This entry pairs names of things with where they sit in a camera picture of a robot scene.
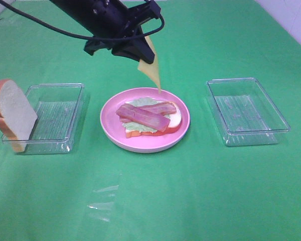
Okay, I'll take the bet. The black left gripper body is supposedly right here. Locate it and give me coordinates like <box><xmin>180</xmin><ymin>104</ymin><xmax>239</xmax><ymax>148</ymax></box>
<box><xmin>84</xmin><ymin>1</ymin><xmax>161</xmax><ymax>55</ymax></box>

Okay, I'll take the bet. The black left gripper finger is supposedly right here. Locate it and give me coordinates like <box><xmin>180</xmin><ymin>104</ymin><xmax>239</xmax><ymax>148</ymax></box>
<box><xmin>111</xmin><ymin>38</ymin><xmax>155</xmax><ymax>63</ymax></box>

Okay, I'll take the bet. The yellow cheese slice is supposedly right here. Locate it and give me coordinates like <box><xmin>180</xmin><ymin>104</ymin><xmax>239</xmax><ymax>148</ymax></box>
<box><xmin>137</xmin><ymin>36</ymin><xmax>162</xmax><ymax>93</ymax></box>

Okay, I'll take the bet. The green lettuce leaf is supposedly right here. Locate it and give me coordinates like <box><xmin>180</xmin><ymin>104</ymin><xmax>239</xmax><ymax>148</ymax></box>
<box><xmin>116</xmin><ymin>97</ymin><xmax>177</xmax><ymax>133</ymax></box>

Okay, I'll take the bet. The bacon strip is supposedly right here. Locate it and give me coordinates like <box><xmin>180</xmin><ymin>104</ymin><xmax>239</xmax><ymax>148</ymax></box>
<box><xmin>139</xmin><ymin>102</ymin><xmax>177</xmax><ymax>115</ymax></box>
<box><xmin>116</xmin><ymin>103</ymin><xmax>170</xmax><ymax>132</ymax></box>

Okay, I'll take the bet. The toast bread slice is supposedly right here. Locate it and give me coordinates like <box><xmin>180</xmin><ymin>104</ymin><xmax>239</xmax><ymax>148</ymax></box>
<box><xmin>0</xmin><ymin>79</ymin><xmax>38</xmax><ymax>153</ymax></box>
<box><xmin>120</xmin><ymin>101</ymin><xmax>182</xmax><ymax>138</ymax></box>

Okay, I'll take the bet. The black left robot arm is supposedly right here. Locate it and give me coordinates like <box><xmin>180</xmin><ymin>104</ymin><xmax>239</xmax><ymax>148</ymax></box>
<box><xmin>53</xmin><ymin>1</ymin><xmax>161</xmax><ymax>64</ymax></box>

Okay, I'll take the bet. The pink round plate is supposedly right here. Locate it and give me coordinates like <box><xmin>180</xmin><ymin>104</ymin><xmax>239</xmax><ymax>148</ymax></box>
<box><xmin>100</xmin><ymin>87</ymin><xmax>190</xmax><ymax>153</ymax></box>

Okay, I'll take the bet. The clear left plastic container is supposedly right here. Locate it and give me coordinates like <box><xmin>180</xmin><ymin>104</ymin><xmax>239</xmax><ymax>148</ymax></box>
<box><xmin>1</xmin><ymin>83</ymin><xmax>85</xmax><ymax>155</ymax></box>

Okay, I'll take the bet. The clear plastic container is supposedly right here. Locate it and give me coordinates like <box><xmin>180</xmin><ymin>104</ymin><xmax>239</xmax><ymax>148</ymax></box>
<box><xmin>206</xmin><ymin>77</ymin><xmax>290</xmax><ymax>147</ymax></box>
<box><xmin>1</xmin><ymin>83</ymin><xmax>85</xmax><ymax>155</ymax></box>

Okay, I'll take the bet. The clear right plastic container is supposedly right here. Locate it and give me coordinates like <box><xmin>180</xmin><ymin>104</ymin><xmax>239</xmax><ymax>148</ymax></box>
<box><xmin>206</xmin><ymin>77</ymin><xmax>290</xmax><ymax>147</ymax></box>

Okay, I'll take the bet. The green tablecloth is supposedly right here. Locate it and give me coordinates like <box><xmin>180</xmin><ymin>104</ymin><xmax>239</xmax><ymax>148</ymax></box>
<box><xmin>0</xmin><ymin>1</ymin><xmax>301</xmax><ymax>240</ymax></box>

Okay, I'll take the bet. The clear tape patch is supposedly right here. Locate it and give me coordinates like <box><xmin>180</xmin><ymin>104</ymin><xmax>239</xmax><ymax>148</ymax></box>
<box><xmin>86</xmin><ymin>173</ymin><xmax>121</xmax><ymax>223</ymax></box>

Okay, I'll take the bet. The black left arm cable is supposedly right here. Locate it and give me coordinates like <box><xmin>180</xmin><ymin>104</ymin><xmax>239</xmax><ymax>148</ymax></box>
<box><xmin>0</xmin><ymin>0</ymin><xmax>166</xmax><ymax>42</ymax></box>

